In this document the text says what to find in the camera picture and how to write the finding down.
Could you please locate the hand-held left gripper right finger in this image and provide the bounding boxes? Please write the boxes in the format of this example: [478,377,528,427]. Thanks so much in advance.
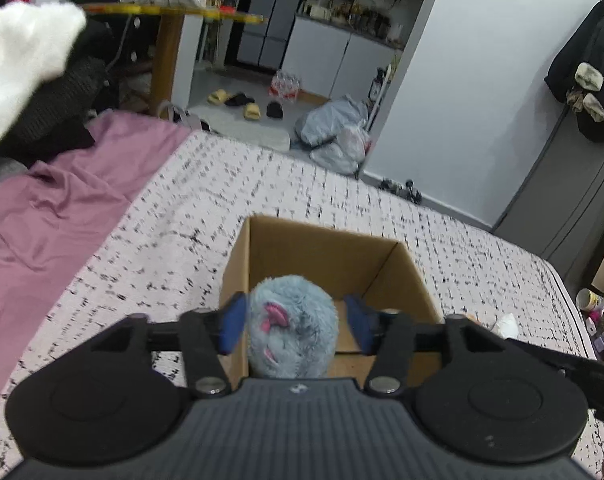
[344,295,507,397]

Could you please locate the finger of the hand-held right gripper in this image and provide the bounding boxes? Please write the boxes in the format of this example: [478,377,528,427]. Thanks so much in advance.
[504,337,593,374]

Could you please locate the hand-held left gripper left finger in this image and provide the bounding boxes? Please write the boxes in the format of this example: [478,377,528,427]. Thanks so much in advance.
[89,292,249,399]

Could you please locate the white tissue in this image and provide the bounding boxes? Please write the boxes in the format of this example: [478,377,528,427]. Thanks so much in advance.
[492,312,520,339]

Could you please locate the blue plush toy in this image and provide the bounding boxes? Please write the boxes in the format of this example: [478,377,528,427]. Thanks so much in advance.
[246,275,340,379]

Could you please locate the cardboard box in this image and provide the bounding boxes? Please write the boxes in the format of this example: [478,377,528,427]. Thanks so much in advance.
[218,215,445,387]

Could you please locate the white printed cup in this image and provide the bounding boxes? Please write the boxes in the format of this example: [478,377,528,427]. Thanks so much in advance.
[576,288,604,314]

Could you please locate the black-flecked white bed blanket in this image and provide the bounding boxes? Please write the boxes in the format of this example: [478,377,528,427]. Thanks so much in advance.
[0,127,604,480]

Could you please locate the grey wardrobe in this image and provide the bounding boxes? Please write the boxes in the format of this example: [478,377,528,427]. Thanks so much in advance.
[492,105,604,282]

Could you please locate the white plastic bag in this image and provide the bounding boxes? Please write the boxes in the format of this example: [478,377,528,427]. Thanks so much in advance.
[309,142,361,176]

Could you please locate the white bag with red contents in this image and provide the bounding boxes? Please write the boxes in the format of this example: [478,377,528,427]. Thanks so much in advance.
[334,125,373,157]

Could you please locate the white floor mat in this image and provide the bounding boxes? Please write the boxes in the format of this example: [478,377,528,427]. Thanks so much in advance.
[187,105,292,152]

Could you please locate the pink bed sheet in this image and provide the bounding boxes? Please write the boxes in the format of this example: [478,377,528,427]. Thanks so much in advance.
[0,110,193,421]

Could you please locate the blue-grey plastic bag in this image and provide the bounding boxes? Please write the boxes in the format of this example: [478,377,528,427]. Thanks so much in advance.
[294,95,371,146]

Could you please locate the white tote bag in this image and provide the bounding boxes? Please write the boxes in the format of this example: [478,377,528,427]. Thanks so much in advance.
[157,100,203,132]

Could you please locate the pack of water bottles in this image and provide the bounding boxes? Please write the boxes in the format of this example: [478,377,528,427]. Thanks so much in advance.
[269,70,303,104]

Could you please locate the black clothes pile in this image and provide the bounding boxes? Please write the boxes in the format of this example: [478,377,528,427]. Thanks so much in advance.
[0,15,119,186]

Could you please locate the white kitchen cabinet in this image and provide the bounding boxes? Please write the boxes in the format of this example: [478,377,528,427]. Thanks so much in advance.
[282,15,405,102]

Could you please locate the round yellow-edged table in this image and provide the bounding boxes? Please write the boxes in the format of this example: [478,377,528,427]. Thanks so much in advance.
[74,0,265,121]

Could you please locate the black hanging jacket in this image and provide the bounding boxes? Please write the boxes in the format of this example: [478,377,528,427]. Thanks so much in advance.
[544,0,604,144]

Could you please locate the grey refrigerator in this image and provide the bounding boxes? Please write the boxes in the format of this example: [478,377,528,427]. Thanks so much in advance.
[234,0,313,69]

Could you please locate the white fluffy cloth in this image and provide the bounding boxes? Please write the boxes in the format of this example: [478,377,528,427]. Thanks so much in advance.
[0,0,88,153]

